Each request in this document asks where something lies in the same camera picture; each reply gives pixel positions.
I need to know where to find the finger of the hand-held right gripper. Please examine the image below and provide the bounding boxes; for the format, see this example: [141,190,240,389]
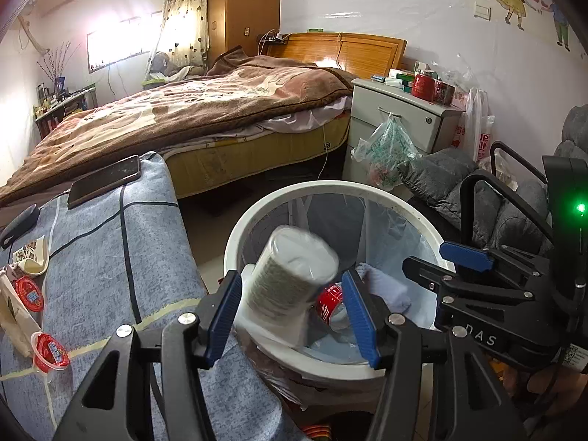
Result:
[438,240,543,281]
[402,256,538,304]

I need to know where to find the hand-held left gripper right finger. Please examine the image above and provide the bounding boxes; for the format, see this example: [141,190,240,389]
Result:
[341,269,524,441]

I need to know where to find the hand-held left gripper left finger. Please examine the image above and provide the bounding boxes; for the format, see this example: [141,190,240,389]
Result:
[53,270,243,441]

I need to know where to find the clear plastic bottle red cap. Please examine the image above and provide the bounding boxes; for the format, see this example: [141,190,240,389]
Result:
[315,282,363,331]

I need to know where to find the white carton with printed text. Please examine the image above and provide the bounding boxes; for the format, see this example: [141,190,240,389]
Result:
[241,225,341,318]

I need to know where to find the white round trash bin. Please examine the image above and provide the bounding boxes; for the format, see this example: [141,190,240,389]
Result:
[223,180,456,412]

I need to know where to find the clear jelly cup red lid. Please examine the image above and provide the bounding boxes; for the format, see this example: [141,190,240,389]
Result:
[14,277,46,311]
[31,332,71,374]

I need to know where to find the grey cushioned chair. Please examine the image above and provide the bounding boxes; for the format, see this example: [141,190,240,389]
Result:
[397,105,588,258]

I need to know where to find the white plastic bag red print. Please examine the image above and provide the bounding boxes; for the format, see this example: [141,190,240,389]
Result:
[452,87,496,166]

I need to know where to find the green printed plastic bag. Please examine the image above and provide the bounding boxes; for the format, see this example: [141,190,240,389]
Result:
[351,115,421,191]

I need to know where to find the white nightstand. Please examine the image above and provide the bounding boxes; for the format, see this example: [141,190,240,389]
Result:
[342,78,465,180]

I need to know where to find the red patterned jar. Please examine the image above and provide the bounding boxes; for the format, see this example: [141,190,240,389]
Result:
[434,80,456,105]

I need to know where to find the yellow bed mattress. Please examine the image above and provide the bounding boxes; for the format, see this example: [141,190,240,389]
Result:
[163,110,352,200]

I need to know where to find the red tin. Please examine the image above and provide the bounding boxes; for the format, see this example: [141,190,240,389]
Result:
[412,71,436,100]

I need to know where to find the black smartphone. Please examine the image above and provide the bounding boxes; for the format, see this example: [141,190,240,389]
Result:
[67,155,141,209]

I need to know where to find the stack of small boxes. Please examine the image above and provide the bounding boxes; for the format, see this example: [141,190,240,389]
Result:
[372,67,416,90]

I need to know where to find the white bed sheet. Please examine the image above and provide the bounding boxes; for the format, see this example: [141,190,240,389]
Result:
[216,96,352,141]

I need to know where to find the bed with brown blanket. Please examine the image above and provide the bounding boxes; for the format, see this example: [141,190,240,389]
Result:
[0,45,359,207]

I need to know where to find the wooden headboard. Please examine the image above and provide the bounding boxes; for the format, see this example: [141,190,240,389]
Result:
[264,32,407,81]

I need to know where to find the dark blue glasses case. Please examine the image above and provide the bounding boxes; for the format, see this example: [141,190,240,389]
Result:
[0,204,41,250]

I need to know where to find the cluttered white shelf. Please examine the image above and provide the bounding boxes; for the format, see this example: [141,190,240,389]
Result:
[33,85,98,139]

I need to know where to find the brown teddy bear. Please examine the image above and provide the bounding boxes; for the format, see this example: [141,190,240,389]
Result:
[149,51,178,79]

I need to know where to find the power strip with plugs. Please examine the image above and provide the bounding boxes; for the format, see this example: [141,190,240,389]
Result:
[257,30,288,47]

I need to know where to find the bright window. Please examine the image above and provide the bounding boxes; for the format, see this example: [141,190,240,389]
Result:
[86,11,166,73]

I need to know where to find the heart patterned curtain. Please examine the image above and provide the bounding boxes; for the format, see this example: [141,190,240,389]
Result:
[151,0,209,67]

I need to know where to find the dry branches in vase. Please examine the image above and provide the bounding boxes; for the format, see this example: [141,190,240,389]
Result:
[37,41,81,95]

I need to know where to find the wooden wardrobe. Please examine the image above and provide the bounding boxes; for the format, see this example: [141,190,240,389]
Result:
[208,0,282,62]

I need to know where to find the air conditioner pipe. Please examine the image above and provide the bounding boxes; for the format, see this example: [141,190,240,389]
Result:
[17,13,50,53]

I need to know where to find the black metal chair frame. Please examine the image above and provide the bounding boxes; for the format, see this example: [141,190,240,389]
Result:
[459,141,559,249]

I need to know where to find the cartoon boy wall sticker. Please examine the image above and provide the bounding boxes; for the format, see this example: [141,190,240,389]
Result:
[543,2,573,52]

